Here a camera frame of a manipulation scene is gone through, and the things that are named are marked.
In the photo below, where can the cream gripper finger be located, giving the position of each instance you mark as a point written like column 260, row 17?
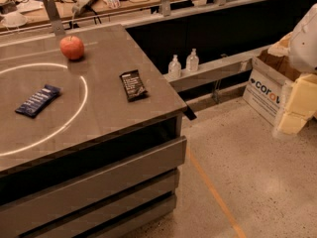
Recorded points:
column 287, row 125
column 303, row 98

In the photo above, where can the black rxbar chocolate bar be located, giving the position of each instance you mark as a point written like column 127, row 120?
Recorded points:
column 133, row 85

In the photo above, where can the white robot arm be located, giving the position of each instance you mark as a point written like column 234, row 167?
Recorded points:
column 300, row 46

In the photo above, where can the cardboard box with print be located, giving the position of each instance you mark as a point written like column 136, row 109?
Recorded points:
column 264, row 88

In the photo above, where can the grey metal shelf ledge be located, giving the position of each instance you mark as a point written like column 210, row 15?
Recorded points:
column 215, row 70

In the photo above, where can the right clear sanitizer bottle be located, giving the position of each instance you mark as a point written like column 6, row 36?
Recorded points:
column 192, row 61

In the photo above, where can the clear sanitizer bottle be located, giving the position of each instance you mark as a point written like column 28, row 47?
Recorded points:
column 192, row 61
column 174, row 68

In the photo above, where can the left clear sanitizer bottle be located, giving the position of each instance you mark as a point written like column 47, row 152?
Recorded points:
column 174, row 68

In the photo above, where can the red apple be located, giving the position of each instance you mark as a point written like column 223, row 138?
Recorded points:
column 72, row 47

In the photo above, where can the white power strip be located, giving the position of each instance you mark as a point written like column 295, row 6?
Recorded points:
column 79, row 7

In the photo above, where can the blue snack bar wrapper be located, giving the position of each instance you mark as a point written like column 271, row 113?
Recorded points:
column 38, row 101

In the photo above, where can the wooden background desk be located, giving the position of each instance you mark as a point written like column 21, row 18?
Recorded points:
column 92, row 4

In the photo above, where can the white face mask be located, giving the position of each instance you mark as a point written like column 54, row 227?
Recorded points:
column 14, row 20

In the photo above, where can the grey metal bracket post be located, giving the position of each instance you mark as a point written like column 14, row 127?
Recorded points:
column 54, row 17

